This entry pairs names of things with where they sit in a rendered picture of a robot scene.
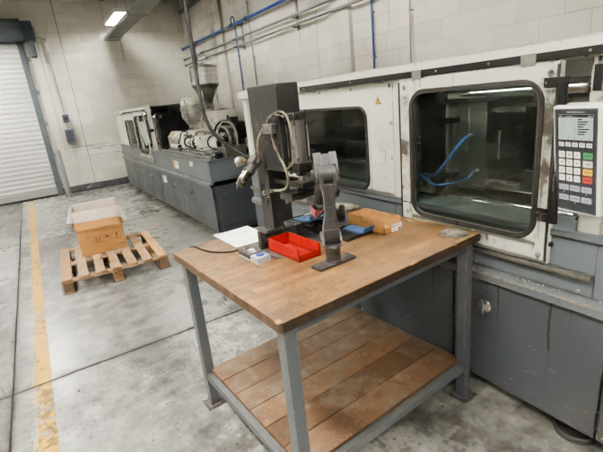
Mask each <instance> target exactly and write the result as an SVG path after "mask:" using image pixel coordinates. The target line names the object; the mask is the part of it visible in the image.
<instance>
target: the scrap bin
mask: <svg viewBox="0 0 603 452"><path fill-rule="evenodd" d="M267 242H268V248H269V250H271V251H273V252H275V253H277V254H279V255H281V256H285V257H287V258H289V259H292V260H293V261H295V262H298V263H301V262H304V261H307V260H309V259H312V258H314V257H316V256H321V251H320V242H317V241H315V240H312V239H307V238H304V237H302V236H299V235H296V234H293V233H291V232H285V233H282V234H279V235H276V236H274V237H271V238H267Z"/></svg>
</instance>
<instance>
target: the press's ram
mask: <svg viewBox="0 0 603 452"><path fill-rule="evenodd" d="M305 175H306V173H302V174H301V175H300V176H298V175H297V174H296V176H298V178H297V177H291V176H289V179H290V183H289V186H290V187H291V189H288V190H285V191H281V192H280V197H281V199H284V200H285V202H286V203H287V204H289V203H290V201H295V200H304V198H307V197H309V196H314V192H315V187H316V184H315V183H313V179H308V178H305ZM274 183H276V184H281V185H286V183H287V178H286V176H283V177H279V178H274Z"/></svg>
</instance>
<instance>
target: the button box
mask: <svg viewBox="0 0 603 452"><path fill-rule="evenodd" d="M191 247H193V248H198V249H200V250H203V251H205V252H210V253H231V252H237V251H239V256H241V257H243V258H245V259H247V260H249V261H251V260H250V256H251V255H254V254H257V253H258V252H261V250H259V249H256V248H254V249H255V250H254V251H248V250H246V249H245V248H241V249H236V250H232V251H210V250H206V249H202V248H199V247H196V246H190V248H191ZM250 247H251V248H253V247H252V246H250Z"/></svg>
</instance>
